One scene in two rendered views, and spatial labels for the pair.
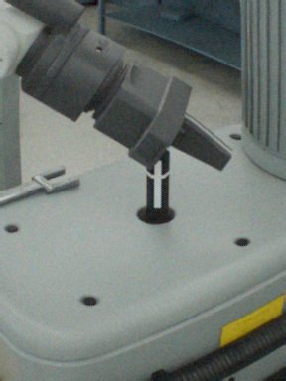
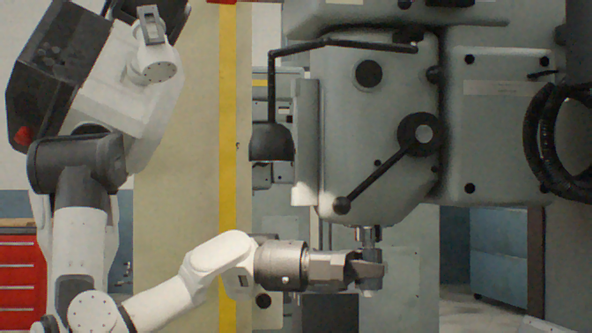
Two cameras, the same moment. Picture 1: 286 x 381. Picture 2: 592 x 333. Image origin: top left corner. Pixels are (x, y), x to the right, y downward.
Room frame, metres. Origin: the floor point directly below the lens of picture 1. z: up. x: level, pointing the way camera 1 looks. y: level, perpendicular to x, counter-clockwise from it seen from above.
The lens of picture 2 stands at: (-0.69, -0.51, 1.40)
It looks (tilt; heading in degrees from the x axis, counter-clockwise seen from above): 1 degrees up; 24
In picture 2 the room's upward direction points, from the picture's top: straight up
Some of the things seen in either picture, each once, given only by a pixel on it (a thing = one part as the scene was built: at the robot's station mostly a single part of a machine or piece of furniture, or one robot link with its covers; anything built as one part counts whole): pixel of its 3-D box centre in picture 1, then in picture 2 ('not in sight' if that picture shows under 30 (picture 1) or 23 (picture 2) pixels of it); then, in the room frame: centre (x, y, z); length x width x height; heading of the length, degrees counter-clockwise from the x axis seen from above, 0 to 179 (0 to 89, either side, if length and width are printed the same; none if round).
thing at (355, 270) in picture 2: not in sight; (365, 270); (0.70, -0.02, 1.23); 0.06 x 0.02 x 0.03; 101
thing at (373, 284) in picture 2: not in sight; (368, 270); (0.73, -0.01, 1.23); 0.05 x 0.05 x 0.06
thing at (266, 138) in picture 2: not in sight; (271, 141); (0.57, 0.09, 1.44); 0.07 x 0.07 x 0.06
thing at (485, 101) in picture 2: not in sight; (477, 129); (0.84, -0.17, 1.47); 0.24 x 0.19 x 0.26; 36
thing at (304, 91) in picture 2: not in sight; (304, 142); (0.66, 0.08, 1.44); 0.04 x 0.04 x 0.21; 36
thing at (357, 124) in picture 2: not in sight; (371, 128); (0.73, -0.02, 1.47); 0.21 x 0.19 x 0.32; 36
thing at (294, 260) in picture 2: not in sight; (315, 268); (0.71, 0.08, 1.23); 0.13 x 0.12 x 0.10; 11
